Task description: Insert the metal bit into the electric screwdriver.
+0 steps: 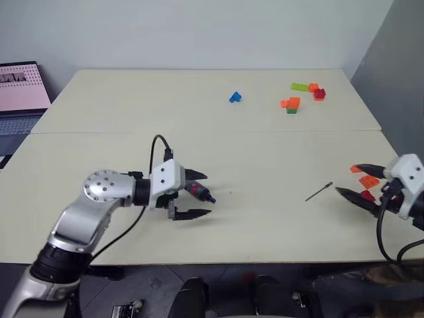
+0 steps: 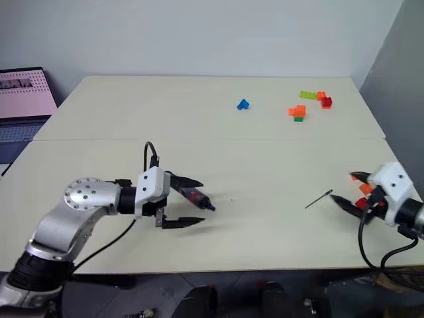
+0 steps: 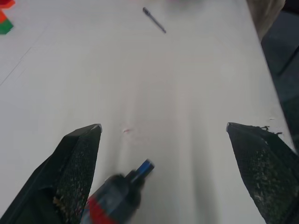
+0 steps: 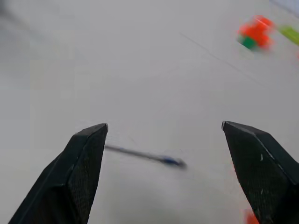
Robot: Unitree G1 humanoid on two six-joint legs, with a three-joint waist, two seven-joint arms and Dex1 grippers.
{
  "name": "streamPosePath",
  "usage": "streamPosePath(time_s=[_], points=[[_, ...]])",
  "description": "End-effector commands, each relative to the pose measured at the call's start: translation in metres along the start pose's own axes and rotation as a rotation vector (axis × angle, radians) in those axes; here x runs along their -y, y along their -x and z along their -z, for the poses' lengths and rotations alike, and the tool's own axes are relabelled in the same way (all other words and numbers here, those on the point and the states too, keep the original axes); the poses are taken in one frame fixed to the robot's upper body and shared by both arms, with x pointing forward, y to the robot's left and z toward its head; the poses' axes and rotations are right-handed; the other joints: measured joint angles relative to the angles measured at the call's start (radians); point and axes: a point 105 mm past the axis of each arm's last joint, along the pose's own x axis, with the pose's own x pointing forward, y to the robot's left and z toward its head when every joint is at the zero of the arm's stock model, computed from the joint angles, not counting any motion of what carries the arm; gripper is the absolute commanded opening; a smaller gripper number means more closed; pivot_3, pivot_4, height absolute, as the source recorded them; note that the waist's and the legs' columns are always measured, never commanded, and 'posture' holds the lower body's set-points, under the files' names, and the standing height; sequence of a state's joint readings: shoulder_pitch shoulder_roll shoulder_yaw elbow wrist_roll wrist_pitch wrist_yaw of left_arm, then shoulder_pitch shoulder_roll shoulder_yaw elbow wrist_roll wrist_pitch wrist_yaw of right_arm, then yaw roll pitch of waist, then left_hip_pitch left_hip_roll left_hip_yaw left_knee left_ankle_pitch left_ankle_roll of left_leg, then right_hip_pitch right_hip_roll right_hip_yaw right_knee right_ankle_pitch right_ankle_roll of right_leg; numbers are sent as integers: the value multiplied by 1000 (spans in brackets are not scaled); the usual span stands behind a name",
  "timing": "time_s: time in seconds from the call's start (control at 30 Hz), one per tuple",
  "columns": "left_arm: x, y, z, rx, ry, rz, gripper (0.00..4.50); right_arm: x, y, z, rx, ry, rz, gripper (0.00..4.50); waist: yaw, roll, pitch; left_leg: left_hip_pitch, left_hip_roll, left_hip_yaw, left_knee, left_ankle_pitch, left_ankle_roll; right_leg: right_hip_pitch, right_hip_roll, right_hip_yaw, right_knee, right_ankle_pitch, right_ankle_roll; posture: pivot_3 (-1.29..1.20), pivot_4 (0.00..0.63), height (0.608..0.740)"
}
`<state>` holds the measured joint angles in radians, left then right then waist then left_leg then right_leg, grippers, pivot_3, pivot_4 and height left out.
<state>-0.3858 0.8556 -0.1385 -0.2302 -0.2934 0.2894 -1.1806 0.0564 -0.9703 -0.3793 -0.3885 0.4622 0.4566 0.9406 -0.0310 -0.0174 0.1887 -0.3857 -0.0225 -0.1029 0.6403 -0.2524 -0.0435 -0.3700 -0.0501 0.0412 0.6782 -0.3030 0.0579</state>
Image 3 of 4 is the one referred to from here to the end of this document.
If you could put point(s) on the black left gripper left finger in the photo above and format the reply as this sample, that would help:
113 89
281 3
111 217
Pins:
70 168

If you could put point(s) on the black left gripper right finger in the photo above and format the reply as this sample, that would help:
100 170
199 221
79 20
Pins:
261 170

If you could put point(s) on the beige fabric object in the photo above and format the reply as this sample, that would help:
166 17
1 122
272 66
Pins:
265 14

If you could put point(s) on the green and orange block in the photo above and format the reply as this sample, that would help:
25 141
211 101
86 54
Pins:
4 24

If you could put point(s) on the dark pen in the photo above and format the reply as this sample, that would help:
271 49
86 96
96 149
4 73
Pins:
154 20

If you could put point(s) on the red block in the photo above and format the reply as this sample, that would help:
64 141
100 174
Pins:
6 3

